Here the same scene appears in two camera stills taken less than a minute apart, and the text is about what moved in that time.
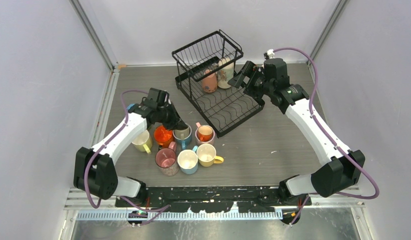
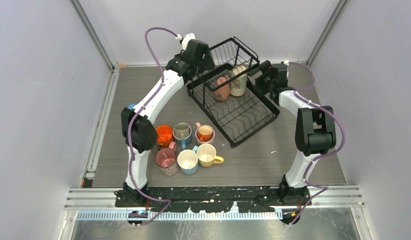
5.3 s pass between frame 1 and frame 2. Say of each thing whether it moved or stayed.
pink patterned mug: stayed
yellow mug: stayed
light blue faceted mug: stayed
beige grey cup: stayed
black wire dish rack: moved
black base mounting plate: stayed
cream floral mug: moved
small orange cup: stayed
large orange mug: stayed
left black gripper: moved
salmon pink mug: moved
